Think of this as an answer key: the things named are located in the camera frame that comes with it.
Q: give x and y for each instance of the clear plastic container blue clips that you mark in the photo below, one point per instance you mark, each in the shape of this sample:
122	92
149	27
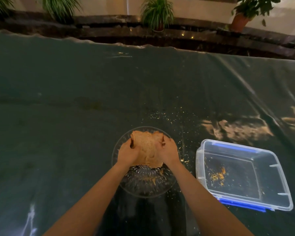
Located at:
243	175

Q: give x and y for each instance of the brown dough sheet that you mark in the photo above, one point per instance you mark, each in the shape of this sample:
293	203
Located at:
147	149

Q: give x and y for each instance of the yellow crumbs in container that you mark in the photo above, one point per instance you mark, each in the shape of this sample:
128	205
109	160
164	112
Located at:
217	175

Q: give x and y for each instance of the spiky green potted plant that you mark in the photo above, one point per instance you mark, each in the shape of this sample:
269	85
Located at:
0	4
60	7
157	12

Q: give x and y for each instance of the person's right thumb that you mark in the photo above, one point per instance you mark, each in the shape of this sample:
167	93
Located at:
160	144

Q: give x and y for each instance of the person's left hand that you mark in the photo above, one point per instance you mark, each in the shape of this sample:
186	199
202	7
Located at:
126	154

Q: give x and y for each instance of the dark green plastic table cover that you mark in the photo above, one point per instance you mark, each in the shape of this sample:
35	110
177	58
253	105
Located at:
88	108

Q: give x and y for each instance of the clear glass plate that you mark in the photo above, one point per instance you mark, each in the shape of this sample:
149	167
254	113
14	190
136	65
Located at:
143	180

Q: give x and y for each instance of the person's right forearm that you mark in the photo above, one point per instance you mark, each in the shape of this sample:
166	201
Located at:
206	206

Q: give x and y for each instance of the person's left thumb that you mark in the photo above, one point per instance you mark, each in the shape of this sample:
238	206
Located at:
132	143

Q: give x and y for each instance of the dark stone ledge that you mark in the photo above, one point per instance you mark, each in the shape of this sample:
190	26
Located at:
162	34

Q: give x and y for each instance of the potted plant terracotta pot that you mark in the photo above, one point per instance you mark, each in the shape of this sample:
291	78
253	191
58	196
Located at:
250	9

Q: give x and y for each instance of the person's right hand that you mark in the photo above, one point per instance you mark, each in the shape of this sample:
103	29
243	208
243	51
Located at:
169	152

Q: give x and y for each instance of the person's left forearm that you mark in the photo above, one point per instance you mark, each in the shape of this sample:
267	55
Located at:
93	203

